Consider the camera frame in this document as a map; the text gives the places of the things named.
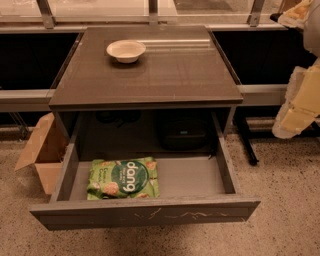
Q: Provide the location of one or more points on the dark grey cabinet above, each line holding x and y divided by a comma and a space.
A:
180, 69

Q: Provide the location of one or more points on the black device under cabinet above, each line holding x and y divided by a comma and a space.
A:
183, 129

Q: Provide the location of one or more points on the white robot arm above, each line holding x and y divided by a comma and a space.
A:
311, 37

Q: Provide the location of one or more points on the open grey drawer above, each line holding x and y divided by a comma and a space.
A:
195, 186

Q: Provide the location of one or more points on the brown cardboard box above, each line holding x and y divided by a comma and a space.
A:
45, 151

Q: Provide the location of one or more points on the black stand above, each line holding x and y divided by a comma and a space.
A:
245, 134

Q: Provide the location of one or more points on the white bowl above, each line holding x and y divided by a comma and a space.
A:
126, 51

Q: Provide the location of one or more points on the green rice chip bag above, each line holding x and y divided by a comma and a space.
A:
134, 178

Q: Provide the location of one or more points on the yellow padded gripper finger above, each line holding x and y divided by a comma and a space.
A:
297, 16
302, 103

